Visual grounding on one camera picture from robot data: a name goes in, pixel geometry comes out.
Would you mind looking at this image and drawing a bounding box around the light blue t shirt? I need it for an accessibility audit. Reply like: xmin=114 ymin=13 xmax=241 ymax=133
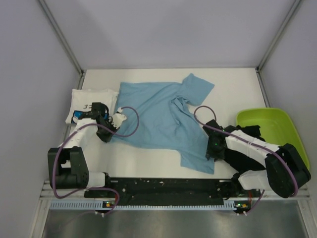
xmin=112 ymin=74 xmax=214 ymax=174

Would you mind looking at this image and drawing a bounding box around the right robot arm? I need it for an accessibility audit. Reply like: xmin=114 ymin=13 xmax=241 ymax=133
xmin=203 ymin=120 xmax=311 ymax=198

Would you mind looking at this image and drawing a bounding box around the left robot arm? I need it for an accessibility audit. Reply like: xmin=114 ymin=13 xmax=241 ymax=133
xmin=48 ymin=102 xmax=127 ymax=197

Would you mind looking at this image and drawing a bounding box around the black t shirt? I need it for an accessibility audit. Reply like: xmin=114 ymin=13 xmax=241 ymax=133
xmin=223 ymin=125 xmax=265 ymax=174

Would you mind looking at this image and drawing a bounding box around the white folded printed t shirt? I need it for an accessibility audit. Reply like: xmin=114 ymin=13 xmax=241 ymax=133
xmin=65 ymin=89 xmax=118 ymax=124

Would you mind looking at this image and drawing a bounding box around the green plastic bin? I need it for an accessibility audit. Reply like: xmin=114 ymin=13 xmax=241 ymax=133
xmin=236 ymin=108 xmax=310 ymax=169

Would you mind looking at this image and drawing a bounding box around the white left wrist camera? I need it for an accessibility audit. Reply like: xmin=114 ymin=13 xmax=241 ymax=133
xmin=111 ymin=112 xmax=127 ymax=129

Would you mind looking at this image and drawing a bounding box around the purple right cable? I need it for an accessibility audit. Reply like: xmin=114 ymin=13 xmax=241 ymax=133
xmin=194 ymin=106 xmax=299 ymax=214

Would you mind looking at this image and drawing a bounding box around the purple cable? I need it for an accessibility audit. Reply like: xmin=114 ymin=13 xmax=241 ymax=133
xmin=53 ymin=107 xmax=140 ymax=215
xmin=194 ymin=106 xmax=299 ymax=214

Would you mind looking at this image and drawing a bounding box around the light blue cable duct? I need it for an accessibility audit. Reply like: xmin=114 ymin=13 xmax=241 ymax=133
xmin=50 ymin=200 xmax=248 ymax=211

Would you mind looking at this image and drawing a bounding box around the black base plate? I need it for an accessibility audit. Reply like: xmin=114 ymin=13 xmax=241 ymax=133
xmin=83 ymin=177 xmax=262 ymax=206

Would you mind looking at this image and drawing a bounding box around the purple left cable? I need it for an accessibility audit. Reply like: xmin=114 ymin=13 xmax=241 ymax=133
xmin=53 ymin=107 xmax=140 ymax=215

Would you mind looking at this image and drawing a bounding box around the aluminium frame rail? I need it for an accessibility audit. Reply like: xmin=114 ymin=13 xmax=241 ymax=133
xmin=39 ymin=179 xmax=310 ymax=199

